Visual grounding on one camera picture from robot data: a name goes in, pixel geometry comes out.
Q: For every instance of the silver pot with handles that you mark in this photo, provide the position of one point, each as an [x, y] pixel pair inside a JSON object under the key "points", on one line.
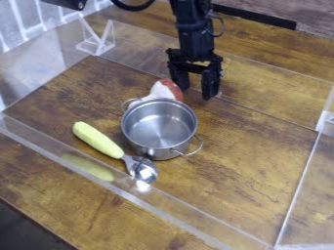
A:
{"points": [[160, 127]]}

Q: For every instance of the black strip on table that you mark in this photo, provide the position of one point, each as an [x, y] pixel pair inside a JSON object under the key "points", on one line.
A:
{"points": [[253, 16]]}

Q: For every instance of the red and white mushroom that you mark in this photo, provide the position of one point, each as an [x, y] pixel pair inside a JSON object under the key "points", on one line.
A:
{"points": [[165, 88]]}

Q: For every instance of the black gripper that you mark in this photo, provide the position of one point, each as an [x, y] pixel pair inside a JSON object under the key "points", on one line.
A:
{"points": [[196, 57]]}

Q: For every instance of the spoon with yellow handle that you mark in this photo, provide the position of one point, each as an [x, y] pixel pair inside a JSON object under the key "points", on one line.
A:
{"points": [[141, 167]]}

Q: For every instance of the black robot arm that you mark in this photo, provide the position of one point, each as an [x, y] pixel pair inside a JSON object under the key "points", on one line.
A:
{"points": [[190, 11]]}

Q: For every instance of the clear acrylic triangle bracket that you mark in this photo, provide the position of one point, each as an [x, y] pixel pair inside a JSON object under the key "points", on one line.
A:
{"points": [[97, 45]]}

